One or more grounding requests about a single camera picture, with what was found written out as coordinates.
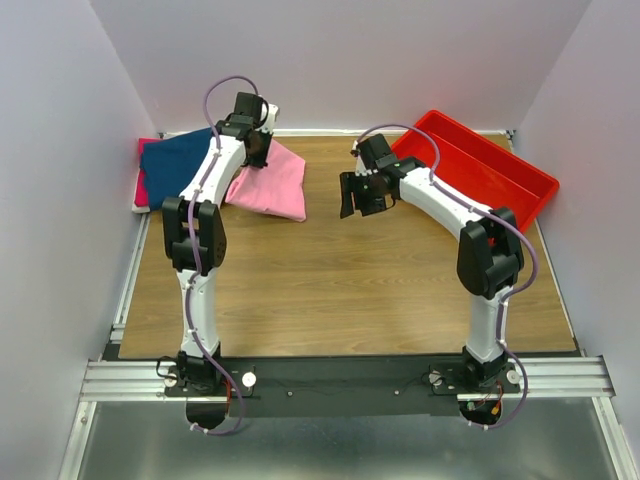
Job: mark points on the red plastic bin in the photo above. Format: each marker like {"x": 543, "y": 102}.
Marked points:
{"x": 487, "y": 173}

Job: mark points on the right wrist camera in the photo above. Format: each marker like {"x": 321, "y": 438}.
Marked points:
{"x": 373, "y": 154}

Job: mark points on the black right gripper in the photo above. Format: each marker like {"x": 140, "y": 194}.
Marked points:
{"x": 348, "y": 182}

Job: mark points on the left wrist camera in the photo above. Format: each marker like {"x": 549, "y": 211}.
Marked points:
{"x": 252, "y": 113}

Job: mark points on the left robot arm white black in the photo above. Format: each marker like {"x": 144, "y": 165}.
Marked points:
{"x": 195, "y": 242}

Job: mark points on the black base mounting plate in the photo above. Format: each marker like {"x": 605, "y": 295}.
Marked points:
{"x": 482, "y": 407}

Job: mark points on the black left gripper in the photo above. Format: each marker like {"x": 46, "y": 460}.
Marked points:
{"x": 259, "y": 161}

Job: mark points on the folded white t shirt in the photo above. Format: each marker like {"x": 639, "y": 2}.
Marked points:
{"x": 140, "y": 202}

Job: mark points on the aluminium frame rail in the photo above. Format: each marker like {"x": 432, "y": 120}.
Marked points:
{"x": 540, "y": 377}

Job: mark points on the pink polo shirt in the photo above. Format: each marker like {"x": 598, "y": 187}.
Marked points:
{"x": 276, "y": 189}

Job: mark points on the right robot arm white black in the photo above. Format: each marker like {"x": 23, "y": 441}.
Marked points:
{"x": 489, "y": 252}

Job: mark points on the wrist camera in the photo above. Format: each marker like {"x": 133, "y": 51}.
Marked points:
{"x": 252, "y": 113}
{"x": 373, "y": 154}

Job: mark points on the folded navy blue t shirt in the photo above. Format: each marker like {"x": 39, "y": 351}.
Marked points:
{"x": 171, "y": 164}

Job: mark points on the folded magenta t shirt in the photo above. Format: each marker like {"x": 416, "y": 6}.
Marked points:
{"x": 142, "y": 142}

